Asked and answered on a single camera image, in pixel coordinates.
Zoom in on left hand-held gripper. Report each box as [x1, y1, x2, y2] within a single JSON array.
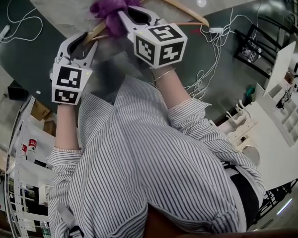
[[50, 32, 99, 106]]

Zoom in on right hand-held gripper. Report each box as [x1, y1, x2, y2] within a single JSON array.
[[117, 5, 188, 69]]

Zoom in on purple cloth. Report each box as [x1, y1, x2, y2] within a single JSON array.
[[90, 0, 142, 38]]

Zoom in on wooden clothes hanger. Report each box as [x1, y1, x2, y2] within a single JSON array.
[[83, 0, 210, 47]]

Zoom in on person's left forearm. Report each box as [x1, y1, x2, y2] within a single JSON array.
[[54, 103, 82, 150]]

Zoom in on person's right forearm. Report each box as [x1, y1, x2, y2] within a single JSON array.
[[150, 67, 192, 109]]

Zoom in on white perforated shelf rack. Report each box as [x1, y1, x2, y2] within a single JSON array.
[[4, 95, 55, 238]]

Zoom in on grey trousers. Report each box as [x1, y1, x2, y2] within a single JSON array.
[[89, 36, 149, 104]]

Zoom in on cardboard box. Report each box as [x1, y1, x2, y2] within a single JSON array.
[[31, 100, 52, 121]]

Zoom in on black box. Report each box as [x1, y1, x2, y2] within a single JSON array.
[[7, 80, 23, 101]]

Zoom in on striped shirt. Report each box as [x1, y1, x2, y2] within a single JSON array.
[[46, 75, 266, 238]]

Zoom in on white table with black legs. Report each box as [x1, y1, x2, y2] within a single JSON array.
[[233, 23, 298, 89]]

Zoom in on white counter with round hole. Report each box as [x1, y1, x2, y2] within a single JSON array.
[[224, 83, 298, 190]]

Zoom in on black trousers waist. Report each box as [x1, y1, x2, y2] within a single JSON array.
[[232, 172, 260, 227]]

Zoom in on black metal railing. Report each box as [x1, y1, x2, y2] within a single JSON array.
[[253, 176, 298, 225]]

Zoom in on white cable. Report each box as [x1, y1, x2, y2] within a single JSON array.
[[6, 0, 44, 43]]

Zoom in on thin gold bracelet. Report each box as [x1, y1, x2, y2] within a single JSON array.
[[152, 67, 176, 82]]

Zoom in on tangled white cables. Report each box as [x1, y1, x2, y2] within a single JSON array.
[[183, 0, 264, 99]]

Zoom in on grey chest strap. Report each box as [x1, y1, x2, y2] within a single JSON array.
[[57, 202, 81, 238]]

